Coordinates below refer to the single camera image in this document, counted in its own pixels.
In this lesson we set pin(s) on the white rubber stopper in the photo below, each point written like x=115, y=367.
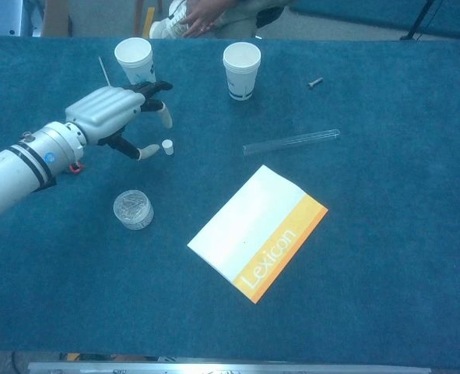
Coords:
x=168, y=147

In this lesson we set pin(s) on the white cup blue splash print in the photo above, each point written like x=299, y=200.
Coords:
x=134, y=58

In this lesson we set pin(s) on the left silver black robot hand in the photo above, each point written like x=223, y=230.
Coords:
x=101, y=113

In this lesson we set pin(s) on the brown cardboard panel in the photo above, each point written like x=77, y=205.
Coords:
x=56, y=17

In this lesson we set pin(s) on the white yellow Lexicon book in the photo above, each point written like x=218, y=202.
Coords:
x=249, y=233

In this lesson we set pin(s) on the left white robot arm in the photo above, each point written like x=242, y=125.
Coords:
x=15, y=171

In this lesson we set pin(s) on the grey knitted glove red cuff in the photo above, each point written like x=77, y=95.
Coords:
x=76, y=168

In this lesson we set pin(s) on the clear glass test tube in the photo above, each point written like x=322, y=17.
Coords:
x=292, y=142

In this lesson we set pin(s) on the grey metal bolt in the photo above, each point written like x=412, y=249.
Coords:
x=314, y=83

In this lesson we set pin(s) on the aluminium frame rail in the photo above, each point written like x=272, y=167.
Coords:
x=229, y=368

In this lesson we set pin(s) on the black tripod leg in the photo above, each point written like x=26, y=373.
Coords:
x=418, y=19

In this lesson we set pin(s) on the seated bystander person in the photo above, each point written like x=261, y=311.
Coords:
x=237, y=19

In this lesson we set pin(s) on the white sneaker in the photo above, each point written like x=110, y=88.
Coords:
x=173, y=23

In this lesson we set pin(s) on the clear round paper clip box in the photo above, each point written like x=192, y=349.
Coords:
x=133, y=210

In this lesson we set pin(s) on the white cup blue stripe print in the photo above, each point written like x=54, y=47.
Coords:
x=242, y=70

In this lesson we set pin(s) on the blue felt table cover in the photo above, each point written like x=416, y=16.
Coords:
x=369, y=233

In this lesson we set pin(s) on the grey metal cabinet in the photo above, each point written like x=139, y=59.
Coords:
x=25, y=17

